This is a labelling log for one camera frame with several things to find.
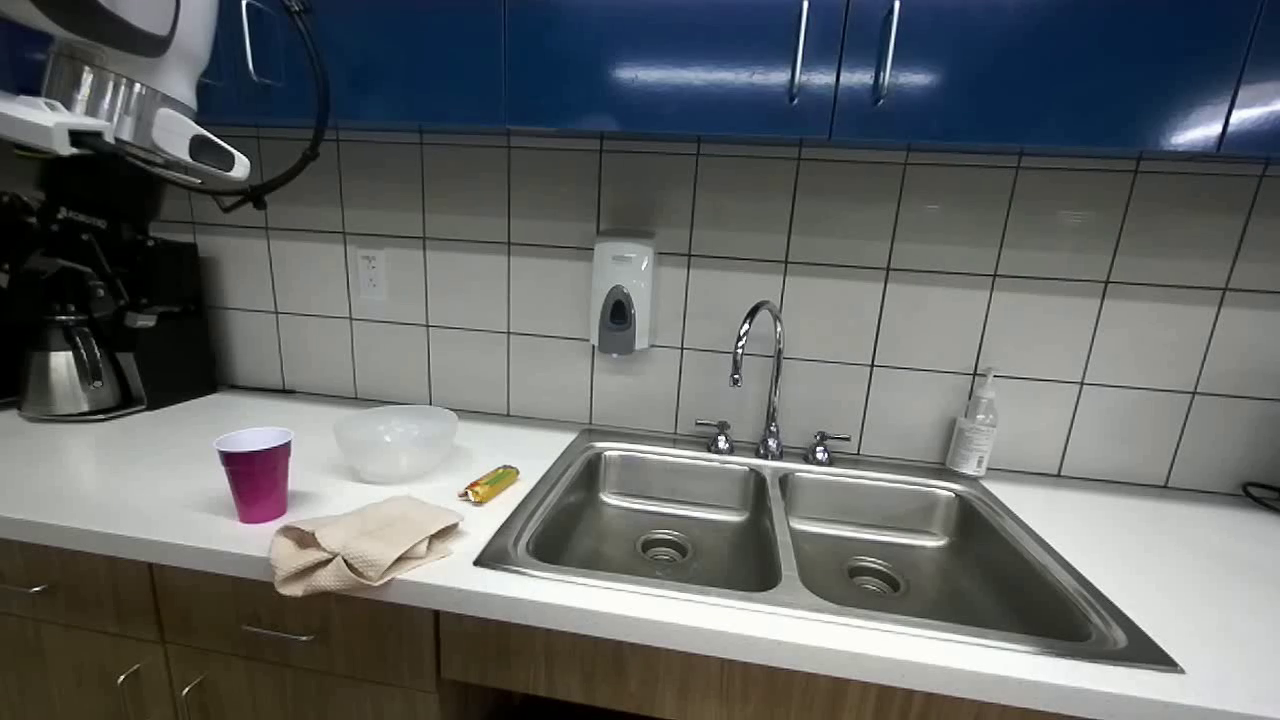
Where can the clear plastic bowl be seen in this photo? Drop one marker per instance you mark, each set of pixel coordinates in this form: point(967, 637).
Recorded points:
point(397, 441)

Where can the black coffee maker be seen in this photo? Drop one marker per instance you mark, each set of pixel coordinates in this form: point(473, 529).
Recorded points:
point(99, 312)

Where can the wooden lower cabinets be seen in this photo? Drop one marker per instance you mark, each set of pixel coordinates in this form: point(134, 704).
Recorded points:
point(123, 637)

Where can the chrome faucet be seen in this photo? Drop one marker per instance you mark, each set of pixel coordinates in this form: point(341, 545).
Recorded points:
point(768, 441)

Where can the stainless steel double sink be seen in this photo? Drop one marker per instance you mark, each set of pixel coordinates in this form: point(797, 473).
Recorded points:
point(873, 545)

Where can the white wall soap dispenser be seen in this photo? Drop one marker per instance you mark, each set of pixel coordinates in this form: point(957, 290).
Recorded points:
point(622, 299)

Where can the blue upper cabinets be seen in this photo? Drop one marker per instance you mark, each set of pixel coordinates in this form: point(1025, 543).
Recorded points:
point(1117, 76)

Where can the beige cloth towel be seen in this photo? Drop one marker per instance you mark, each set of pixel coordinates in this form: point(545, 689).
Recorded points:
point(358, 550)

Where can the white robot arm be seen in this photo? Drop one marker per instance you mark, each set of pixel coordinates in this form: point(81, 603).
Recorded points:
point(123, 76)

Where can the magenta plastic cup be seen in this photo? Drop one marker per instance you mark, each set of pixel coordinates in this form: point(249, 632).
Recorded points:
point(256, 469)

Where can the white pump soap bottle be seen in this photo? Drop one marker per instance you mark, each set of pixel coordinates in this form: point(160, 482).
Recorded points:
point(973, 429)

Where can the white wall outlet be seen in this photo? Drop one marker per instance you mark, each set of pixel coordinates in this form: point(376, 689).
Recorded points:
point(369, 273)

